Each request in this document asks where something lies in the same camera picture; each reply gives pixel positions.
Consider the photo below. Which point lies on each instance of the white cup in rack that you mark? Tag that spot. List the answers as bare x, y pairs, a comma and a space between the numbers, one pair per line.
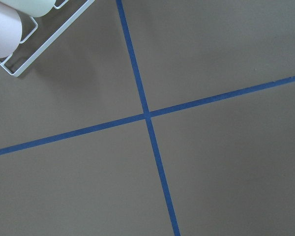
34, 8

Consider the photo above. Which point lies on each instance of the white wire cup rack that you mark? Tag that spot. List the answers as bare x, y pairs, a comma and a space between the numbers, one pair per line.
40, 32

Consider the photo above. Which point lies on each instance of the pink cup in rack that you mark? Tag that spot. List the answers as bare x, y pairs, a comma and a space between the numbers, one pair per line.
10, 30

